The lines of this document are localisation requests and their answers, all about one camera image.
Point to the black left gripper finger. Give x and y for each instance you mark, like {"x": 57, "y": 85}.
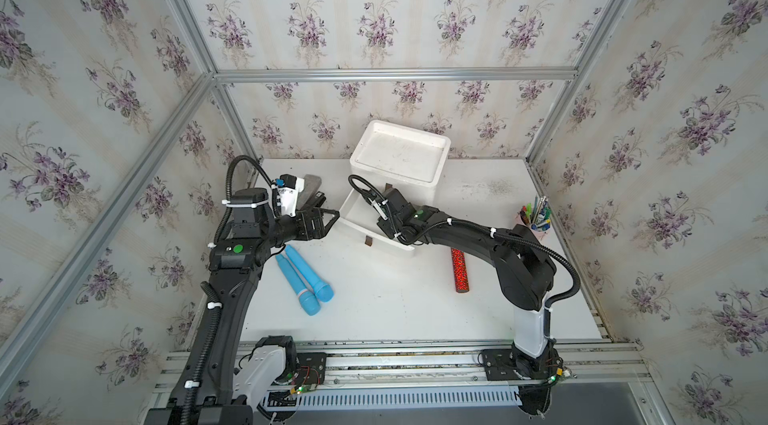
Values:
{"x": 333, "y": 213}
{"x": 327, "y": 227}

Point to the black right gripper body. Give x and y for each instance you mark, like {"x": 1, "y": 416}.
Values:
{"x": 389, "y": 227}

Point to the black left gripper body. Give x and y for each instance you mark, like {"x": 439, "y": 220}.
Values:
{"x": 302, "y": 233}

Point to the white three-drawer cabinet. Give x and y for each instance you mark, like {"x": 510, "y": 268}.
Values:
{"x": 409, "y": 159}

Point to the blue toy microphone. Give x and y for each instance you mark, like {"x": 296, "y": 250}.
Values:
{"x": 306, "y": 298}
{"x": 321, "y": 289}

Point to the red glitter microphone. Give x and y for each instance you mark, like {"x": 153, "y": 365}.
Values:
{"x": 460, "y": 274}

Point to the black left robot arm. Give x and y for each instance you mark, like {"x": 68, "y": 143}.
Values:
{"x": 212, "y": 388}

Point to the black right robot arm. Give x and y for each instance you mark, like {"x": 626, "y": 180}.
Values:
{"x": 531, "y": 276}

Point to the black stapler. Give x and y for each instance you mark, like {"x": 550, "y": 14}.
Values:
{"x": 316, "y": 201}

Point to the grey rectangular eraser block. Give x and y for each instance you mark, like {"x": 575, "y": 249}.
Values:
{"x": 312, "y": 184}

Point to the pink cup of pens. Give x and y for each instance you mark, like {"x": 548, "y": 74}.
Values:
{"x": 537, "y": 216}

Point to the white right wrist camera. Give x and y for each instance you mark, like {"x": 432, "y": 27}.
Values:
{"x": 382, "y": 208}

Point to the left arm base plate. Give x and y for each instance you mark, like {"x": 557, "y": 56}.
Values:
{"x": 304, "y": 378}

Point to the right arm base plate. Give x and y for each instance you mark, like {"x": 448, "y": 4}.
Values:
{"x": 505, "y": 364}

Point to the aluminium mounting rail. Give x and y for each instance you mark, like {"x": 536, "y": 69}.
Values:
{"x": 389, "y": 364}

